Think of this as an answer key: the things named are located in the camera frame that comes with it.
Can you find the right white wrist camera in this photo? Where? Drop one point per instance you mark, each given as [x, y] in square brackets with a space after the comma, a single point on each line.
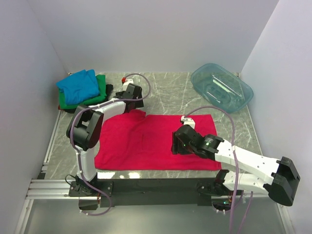
[187, 121]

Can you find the folded blue t shirt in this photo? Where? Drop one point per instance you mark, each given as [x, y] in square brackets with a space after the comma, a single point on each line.
[79, 87]

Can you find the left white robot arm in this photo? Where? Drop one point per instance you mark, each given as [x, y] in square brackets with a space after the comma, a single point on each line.
[85, 127]

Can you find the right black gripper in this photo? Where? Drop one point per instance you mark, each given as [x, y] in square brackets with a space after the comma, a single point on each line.
[176, 149]

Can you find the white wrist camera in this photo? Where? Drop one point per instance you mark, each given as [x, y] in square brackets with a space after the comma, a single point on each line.
[126, 81]
[187, 121]

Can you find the folded green t shirt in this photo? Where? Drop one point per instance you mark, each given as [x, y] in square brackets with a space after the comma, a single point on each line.
[101, 79]

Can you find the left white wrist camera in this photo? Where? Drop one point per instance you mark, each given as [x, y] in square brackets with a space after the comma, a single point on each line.
[126, 81]

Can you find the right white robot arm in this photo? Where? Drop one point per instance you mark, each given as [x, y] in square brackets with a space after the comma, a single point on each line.
[278, 178]

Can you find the aluminium frame rail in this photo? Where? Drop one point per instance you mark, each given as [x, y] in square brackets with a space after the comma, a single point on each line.
[59, 161]

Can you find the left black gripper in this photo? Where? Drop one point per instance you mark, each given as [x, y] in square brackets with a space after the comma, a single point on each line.
[139, 104]

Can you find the clear blue plastic tub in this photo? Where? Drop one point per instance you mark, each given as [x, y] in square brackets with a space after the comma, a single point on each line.
[221, 88]

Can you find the black base beam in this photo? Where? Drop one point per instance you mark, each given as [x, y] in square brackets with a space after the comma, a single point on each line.
[159, 191]

